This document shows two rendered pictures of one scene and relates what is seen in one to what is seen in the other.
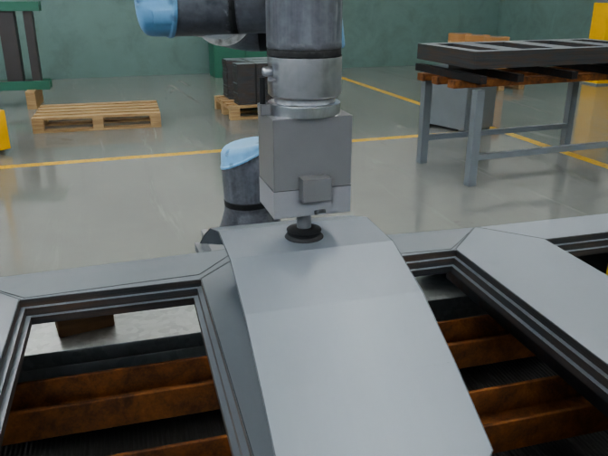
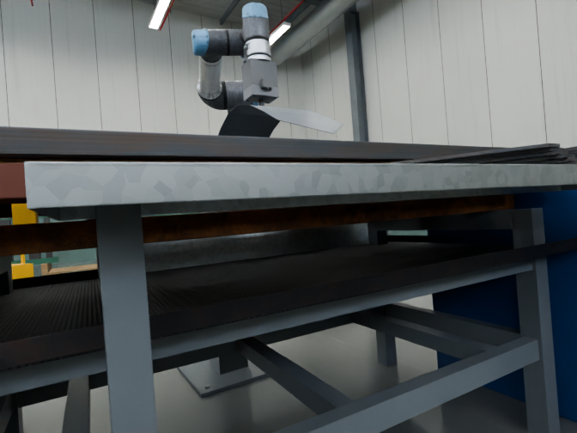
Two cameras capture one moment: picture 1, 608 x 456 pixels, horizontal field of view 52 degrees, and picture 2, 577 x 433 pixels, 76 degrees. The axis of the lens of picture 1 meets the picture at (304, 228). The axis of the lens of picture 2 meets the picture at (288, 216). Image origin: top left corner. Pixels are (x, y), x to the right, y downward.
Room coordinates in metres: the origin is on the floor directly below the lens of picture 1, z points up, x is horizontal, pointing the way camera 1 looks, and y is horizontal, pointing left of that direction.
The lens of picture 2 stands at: (-0.41, 0.19, 0.70)
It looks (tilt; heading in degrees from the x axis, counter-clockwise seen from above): 0 degrees down; 347
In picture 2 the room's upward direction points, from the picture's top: 4 degrees counter-clockwise
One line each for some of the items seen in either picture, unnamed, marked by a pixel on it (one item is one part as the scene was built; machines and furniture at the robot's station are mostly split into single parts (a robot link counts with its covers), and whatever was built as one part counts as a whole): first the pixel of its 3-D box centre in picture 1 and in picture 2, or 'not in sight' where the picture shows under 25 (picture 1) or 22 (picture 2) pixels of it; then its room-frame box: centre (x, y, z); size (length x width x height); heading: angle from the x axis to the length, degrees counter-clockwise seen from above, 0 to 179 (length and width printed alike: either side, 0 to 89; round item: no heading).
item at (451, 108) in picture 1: (456, 97); not in sight; (6.29, -1.52, 0.29); 0.62 x 0.43 x 0.57; 35
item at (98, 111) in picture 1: (99, 115); (92, 270); (6.47, 2.11, 0.07); 1.20 x 0.80 x 0.14; 105
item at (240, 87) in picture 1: (273, 85); not in sight; (7.16, 0.34, 0.28); 1.20 x 0.80 x 0.57; 110
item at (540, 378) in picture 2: not in sight; (535, 320); (0.52, -0.77, 0.34); 0.06 x 0.06 x 0.68; 16
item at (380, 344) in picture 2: not in sight; (381, 289); (1.16, -0.59, 0.34); 0.06 x 0.06 x 0.68; 16
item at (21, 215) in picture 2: not in sight; (25, 210); (0.70, 0.65, 0.78); 0.05 x 0.05 x 0.19; 16
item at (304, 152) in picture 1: (304, 156); (260, 77); (0.64, 0.00, 1.11); 0.10 x 0.09 x 0.16; 17
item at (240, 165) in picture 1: (250, 168); not in sight; (1.39, 0.12, 0.89); 0.13 x 0.12 x 0.14; 91
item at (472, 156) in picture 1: (528, 106); not in sight; (4.78, -1.71, 0.46); 1.66 x 0.84 x 0.91; 110
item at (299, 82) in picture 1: (301, 79); (257, 52); (0.65, 0.00, 1.19); 0.08 x 0.08 x 0.05
